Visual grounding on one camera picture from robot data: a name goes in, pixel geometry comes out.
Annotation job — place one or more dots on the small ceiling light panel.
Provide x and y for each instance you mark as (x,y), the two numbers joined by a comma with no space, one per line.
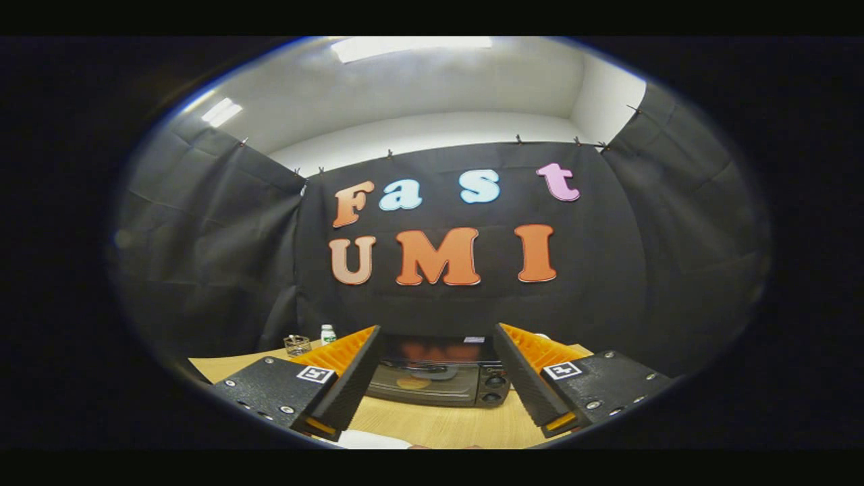
(221,112)

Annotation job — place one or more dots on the white plate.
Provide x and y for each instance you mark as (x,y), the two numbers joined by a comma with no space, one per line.
(371,441)

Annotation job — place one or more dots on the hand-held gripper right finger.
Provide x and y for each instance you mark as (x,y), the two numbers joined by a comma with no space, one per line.
(521,381)

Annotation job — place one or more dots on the large ceiling light panel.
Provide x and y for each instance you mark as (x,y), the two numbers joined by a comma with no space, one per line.
(412,47)

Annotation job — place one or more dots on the white bottle green label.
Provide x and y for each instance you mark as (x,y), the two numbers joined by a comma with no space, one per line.
(328,336)

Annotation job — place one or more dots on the black toaster oven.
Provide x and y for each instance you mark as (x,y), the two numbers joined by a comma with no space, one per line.
(496,388)

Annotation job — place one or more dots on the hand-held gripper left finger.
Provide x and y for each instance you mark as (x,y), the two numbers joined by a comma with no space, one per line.
(352,385)

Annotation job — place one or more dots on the round brown bread bun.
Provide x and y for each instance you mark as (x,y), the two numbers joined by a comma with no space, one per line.
(413,383)

